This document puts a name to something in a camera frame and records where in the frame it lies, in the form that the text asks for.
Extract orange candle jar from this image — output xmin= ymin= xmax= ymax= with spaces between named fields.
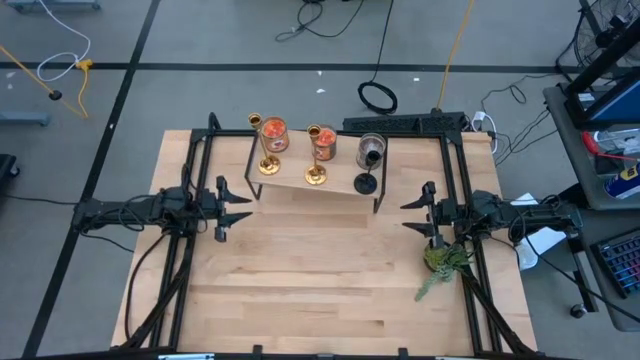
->
xmin=312 ymin=124 xmax=338 ymax=162
xmin=260 ymin=116 xmax=291 ymax=154

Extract black power strip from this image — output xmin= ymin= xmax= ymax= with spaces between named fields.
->
xmin=342 ymin=111 xmax=469 ymax=135

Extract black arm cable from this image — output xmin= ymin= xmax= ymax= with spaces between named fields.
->
xmin=123 ymin=232 xmax=169 ymax=341

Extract wooden shelf with black legs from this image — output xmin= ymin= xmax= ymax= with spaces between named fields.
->
xmin=243 ymin=119 xmax=390 ymax=215

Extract green potted succulent plant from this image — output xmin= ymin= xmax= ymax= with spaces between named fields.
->
xmin=413 ymin=239 xmax=476 ymax=303

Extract coiled black cable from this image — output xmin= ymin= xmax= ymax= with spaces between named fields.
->
xmin=356 ymin=0 xmax=399 ymax=116

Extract black monitor stand beam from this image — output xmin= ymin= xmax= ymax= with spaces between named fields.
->
xmin=564 ymin=17 xmax=640 ymax=99

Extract grey floor platform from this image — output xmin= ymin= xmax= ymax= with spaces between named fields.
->
xmin=4 ymin=0 xmax=102 ymax=14

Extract grey floor bar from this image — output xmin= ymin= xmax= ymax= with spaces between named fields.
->
xmin=0 ymin=112 xmax=50 ymax=127

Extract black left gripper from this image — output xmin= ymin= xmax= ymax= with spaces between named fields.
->
xmin=198 ymin=175 xmax=254 ymax=243

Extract white power adapter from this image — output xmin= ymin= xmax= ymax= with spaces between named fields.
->
xmin=471 ymin=110 xmax=500 ymax=155

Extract white floor cable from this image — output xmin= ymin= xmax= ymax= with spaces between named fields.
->
xmin=36 ymin=0 xmax=92 ymax=84

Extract blue yellow spray can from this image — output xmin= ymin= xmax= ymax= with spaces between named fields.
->
xmin=602 ymin=162 xmax=640 ymax=201

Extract black floor object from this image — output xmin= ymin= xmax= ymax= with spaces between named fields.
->
xmin=0 ymin=153 xmax=21 ymax=206

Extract thin black floor cable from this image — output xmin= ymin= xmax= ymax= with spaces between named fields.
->
xmin=274 ymin=0 xmax=366 ymax=42

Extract long yellow extension cable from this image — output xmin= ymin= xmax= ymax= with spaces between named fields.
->
xmin=436 ymin=0 xmax=476 ymax=112

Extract yellow cable with plug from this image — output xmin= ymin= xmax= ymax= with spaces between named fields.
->
xmin=0 ymin=46 xmax=95 ymax=120

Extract black wire floor fan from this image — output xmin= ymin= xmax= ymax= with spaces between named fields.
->
xmin=554 ymin=0 xmax=640 ymax=84

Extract black candlestick holder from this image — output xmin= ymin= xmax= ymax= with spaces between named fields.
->
xmin=352 ymin=148 xmax=383 ymax=197

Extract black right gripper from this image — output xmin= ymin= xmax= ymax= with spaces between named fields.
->
xmin=399 ymin=180 xmax=471 ymax=249

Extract grey side cart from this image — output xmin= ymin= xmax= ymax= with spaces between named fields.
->
xmin=542 ymin=82 xmax=640 ymax=332

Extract red handled tool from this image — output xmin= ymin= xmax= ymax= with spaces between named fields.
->
xmin=581 ymin=130 xmax=640 ymax=164

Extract gold candlestick holder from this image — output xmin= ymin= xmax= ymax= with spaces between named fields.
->
xmin=247 ymin=112 xmax=282 ymax=177
xmin=304 ymin=124 xmax=329 ymax=187

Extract backlit black keyboard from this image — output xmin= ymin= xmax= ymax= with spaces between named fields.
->
xmin=591 ymin=228 xmax=640 ymax=300

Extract clear plastic container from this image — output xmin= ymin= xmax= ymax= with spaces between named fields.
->
xmin=594 ymin=127 xmax=640 ymax=157

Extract blue screen monitor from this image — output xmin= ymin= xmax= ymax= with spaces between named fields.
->
xmin=564 ymin=67 xmax=640 ymax=131

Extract black aluminium table frame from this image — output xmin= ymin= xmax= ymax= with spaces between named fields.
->
xmin=117 ymin=112 xmax=541 ymax=360

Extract grey candle jar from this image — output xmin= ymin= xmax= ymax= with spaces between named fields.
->
xmin=355 ymin=132 xmax=388 ymax=171

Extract tangled black cables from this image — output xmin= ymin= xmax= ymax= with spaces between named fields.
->
xmin=479 ymin=73 xmax=560 ymax=167

